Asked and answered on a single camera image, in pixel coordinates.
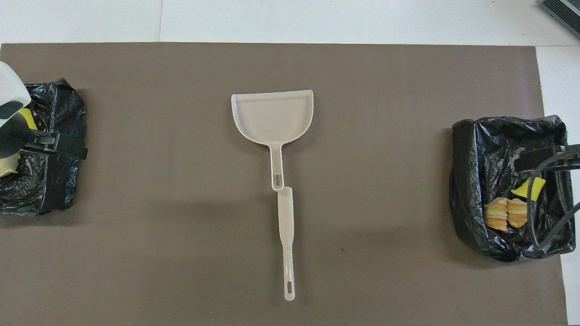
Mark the black bag lined bin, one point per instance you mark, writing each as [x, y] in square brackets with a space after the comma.
[471, 181]
[54, 181]

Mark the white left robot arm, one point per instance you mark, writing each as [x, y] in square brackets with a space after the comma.
[9, 88]

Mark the beige hand brush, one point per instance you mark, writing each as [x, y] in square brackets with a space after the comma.
[286, 217]

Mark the striped orange bread piece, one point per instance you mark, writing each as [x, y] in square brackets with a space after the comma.
[496, 216]

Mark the notched yellow sponge piece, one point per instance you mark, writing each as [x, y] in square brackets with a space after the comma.
[31, 120]

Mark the dark ribbed panel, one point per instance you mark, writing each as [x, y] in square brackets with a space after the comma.
[564, 11]

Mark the brown table mat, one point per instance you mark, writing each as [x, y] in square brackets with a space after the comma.
[181, 226]

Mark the beige plastic dustpan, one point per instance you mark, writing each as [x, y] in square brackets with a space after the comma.
[274, 117]

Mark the pale sponge piece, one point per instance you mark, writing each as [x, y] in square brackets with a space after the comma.
[8, 165]

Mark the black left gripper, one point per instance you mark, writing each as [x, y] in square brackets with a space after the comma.
[11, 136]

